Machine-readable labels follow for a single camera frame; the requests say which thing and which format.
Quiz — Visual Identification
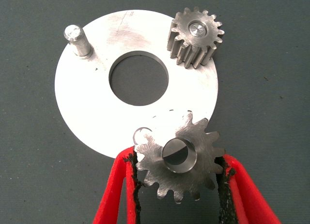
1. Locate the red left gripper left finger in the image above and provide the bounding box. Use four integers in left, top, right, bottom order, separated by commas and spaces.
92, 150, 143, 224

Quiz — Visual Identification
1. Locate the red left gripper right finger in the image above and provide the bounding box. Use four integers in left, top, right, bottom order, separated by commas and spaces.
215, 153, 283, 224

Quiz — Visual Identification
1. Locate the small steel planetary gear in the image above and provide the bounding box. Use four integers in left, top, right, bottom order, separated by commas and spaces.
166, 6, 225, 70
133, 110, 226, 205

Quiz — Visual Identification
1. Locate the dark grey table cloth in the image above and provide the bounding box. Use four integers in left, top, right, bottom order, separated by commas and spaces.
0, 0, 310, 224

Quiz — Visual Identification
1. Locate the white round base plate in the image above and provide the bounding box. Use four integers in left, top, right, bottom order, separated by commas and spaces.
54, 9, 218, 159

